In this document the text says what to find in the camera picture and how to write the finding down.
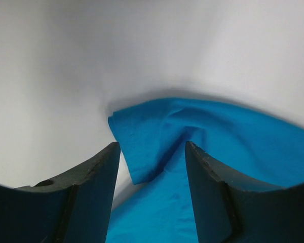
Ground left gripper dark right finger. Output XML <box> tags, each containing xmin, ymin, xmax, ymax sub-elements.
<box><xmin>185</xmin><ymin>142</ymin><xmax>304</xmax><ymax>242</ymax></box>

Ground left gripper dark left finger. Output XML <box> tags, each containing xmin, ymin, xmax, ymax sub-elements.
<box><xmin>0</xmin><ymin>142</ymin><xmax>120</xmax><ymax>242</ymax></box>

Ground blue t shirt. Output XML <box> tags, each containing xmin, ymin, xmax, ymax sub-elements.
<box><xmin>106</xmin><ymin>98</ymin><xmax>304</xmax><ymax>242</ymax></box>

